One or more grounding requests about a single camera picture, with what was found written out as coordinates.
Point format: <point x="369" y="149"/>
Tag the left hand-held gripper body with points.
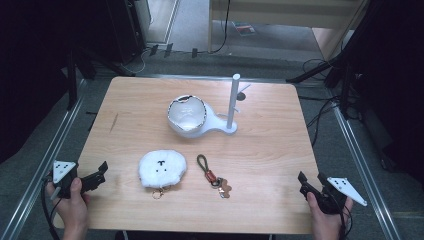
<point x="64" y="173"/>

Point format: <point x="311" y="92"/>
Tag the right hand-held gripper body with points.
<point x="336" y="195"/>

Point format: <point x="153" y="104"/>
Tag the white fluffy pouch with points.
<point x="162" y="168"/>

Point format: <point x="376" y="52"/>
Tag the white bowl stand with pole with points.
<point x="191" y="116"/>

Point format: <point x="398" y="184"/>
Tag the person's right hand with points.
<point x="325" y="220"/>

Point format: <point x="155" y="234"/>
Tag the person's left hand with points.
<point x="74" y="206"/>

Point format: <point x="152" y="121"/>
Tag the black tripod stand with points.
<point x="320" y="70"/>

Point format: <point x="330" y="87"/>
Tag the black cabinet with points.
<point x="128" y="30"/>

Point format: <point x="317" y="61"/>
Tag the red booklet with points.
<point x="244" y="28"/>

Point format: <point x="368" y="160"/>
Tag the light wooden furniture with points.
<point x="286" y="13"/>

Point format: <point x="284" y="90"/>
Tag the metal floor rail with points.
<point x="363" y="166"/>
<point x="40" y="160"/>

